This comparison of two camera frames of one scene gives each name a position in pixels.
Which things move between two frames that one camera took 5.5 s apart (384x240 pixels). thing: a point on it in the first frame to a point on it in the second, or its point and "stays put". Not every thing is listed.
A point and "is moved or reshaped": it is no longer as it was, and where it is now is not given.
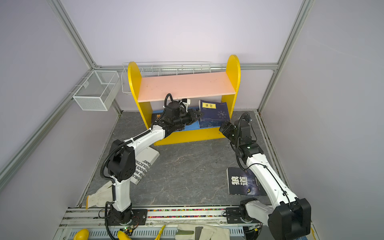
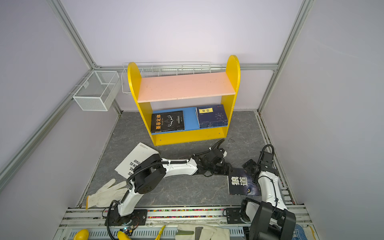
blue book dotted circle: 214,110 is moved or reshaped
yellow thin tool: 158,237 stays put
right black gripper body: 230,133 to 251,165
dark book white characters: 242,181 stays put
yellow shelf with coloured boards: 187,108 stays put
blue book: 211,123 stays put
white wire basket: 155,69 stays put
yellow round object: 82,234 stays put
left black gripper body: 186,118 to 219,169
